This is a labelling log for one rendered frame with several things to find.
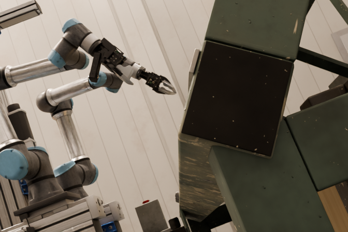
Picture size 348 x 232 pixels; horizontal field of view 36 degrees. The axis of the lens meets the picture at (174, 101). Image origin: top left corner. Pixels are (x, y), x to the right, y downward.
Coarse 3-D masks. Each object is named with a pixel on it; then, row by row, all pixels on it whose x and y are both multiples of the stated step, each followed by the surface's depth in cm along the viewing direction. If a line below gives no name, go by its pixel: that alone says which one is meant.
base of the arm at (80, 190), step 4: (80, 184) 269; (68, 188) 265; (72, 188) 265; (76, 188) 266; (80, 188) 267; (72, 192) 264; (76, 192) 265; (80, 192) 266; (84, 192) 268; (80, 196) 265; (84, 196) 266; (76, 200) 262
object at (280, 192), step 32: (320, 96) 79; (288, 128) 60; (320, 128) 60; (224, 160) 59; (256, 160) 59; (288, 160) 59; (320, 160) 59; (224, 192) 63; (256, 192) 58; (288, 192) 58; (192, 224) 263; (256, 224) 57; (288, 224) 57; (320, 224) 57
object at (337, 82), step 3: (339, 75) 182; (336, 78) 186; (339, 78) 183; (342, 78) 180; (345, 78) 178; (333, 81) 189; (336, 81) 187; (339, 81) 184; (342, 81) 181; (345, 81) 179; (330, 84) 193; (333, 84) 190; (336, 84) 188; (339, 84) 185; (330, 87) 194; (333, 87) 191
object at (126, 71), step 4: (120, 68) 205; (124, 68) 205; (128, 68) 205; (132, 68) 205; (124, 72) 205; (128, 72) 205; (124, 76) 204; (128, 76) 205; (124, 80) 204; (128, 80) 204; (132, 84) 205
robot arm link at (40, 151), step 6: (30, 150) 220; (36, 150) 221; (42, 150) 222; (42, 156) 220; (48, 156) 225; (42, 162) 218; (48, 162) 222; (42, 168) 218; (48, 168) 221; (36, 174) 215; (42, 174) 218; (48, 174) 219; (30, 180) 218
